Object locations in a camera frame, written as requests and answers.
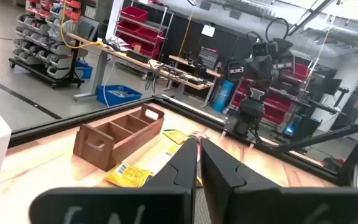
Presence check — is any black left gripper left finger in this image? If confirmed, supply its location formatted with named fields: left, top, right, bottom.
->
left=29, top=139, right=198, bottom=224

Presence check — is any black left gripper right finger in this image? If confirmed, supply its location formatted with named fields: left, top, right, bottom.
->
left=201, top=139, right=358, bottom=224

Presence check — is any yellow mango tea packet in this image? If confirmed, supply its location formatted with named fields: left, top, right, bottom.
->
left=162, top=129, right=189, bottom=146
left=104, top=162, right=154, bottom=188
left=166, top=143, right=181, bottom=156

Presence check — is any pink peach tea packet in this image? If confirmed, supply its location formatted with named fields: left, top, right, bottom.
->
left=190, top=131, right=210, bottom=141

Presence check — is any round grey woven mat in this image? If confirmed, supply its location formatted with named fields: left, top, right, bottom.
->
left=194, top=186, right=213, bottom=224

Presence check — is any wooden compartment box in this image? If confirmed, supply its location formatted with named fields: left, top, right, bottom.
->
left=73, top=104, right=165, bottom=172

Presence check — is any blue cylinder container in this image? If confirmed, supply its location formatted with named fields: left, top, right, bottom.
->
left=213, top=80, right=235, bottom=113

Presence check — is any blue plastic bin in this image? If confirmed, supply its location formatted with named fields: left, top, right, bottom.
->
left=75, top=60, right=94, bottom=80
left=96, top=85, right=143, bottom=108

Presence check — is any shelf with red bins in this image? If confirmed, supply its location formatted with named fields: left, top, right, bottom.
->
left=231, top=62, right=312, bottom=126
left=116, top=5, right=174, bottom=60

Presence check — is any small wooden workbench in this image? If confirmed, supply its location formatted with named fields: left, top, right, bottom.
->
left=168, top=55, right=223, bottom=108

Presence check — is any long wooden workbench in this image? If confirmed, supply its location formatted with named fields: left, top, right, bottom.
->
left=66, top=32, right=222, bottom=108

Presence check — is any white paper sheet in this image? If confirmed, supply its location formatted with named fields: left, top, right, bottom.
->
left=201, top=24, right=216, bottom=38

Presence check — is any rack of grey bins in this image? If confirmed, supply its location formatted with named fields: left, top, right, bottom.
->
left=9, top=0, right=85, bottom=90

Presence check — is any black rig frame strut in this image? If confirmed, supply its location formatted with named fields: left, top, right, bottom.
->
left=272, top=114, right=358, bottom=187

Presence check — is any yellow hanging cable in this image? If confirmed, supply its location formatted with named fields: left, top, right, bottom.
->
left=59, top=0, right=104, bottom=50

